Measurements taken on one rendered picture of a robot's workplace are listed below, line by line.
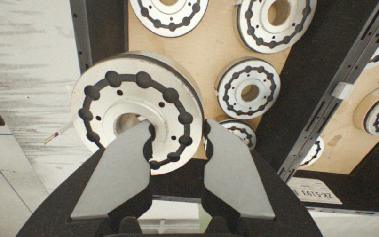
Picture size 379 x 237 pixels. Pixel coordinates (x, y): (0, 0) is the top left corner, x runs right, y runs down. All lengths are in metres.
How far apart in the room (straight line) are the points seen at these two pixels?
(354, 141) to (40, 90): 0.78
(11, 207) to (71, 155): 2.19
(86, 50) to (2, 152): 1.99
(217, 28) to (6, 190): 2.52
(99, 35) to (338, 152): 0.52
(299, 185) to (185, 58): 0.36
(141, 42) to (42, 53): 0.30
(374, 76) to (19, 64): 0.76
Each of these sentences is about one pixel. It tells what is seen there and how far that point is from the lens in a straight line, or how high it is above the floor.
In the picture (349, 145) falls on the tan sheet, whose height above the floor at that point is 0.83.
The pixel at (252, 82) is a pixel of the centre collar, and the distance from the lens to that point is 0.27.
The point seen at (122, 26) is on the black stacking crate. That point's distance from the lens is 0.29.
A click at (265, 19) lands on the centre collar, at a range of 0.26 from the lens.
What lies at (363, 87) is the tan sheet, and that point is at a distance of 0.45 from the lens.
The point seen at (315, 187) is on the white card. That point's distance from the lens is 0.47.
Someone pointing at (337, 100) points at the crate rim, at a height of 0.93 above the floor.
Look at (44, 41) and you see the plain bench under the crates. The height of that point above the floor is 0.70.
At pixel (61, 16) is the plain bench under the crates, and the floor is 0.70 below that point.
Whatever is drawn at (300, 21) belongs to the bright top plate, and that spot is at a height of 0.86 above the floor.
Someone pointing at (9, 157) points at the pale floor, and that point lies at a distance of 2.17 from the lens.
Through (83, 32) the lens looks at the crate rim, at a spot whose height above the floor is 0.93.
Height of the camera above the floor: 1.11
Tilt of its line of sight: 61 degrees down
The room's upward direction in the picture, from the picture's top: 177 degrees clockwise
